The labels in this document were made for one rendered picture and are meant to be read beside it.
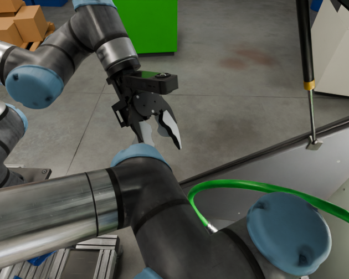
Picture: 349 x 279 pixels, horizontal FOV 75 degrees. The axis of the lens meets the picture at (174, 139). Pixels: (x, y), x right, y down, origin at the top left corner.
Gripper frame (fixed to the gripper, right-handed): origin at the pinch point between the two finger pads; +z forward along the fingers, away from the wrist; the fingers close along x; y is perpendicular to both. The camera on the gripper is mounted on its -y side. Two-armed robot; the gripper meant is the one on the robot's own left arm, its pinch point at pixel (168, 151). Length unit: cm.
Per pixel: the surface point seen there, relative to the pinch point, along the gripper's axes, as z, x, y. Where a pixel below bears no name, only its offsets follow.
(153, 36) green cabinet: -116, -225, 200
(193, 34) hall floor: -117, -339, 212
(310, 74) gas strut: -3.1, -19.8, -23.9
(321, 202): 11.7, 0.3, -25.4
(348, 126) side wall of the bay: 11.7, -30.1, -24.7
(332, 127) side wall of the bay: 11.2, -30.1, -21.9
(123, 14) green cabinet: -151, -191, 201
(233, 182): 7.1, 1.8, -14.3
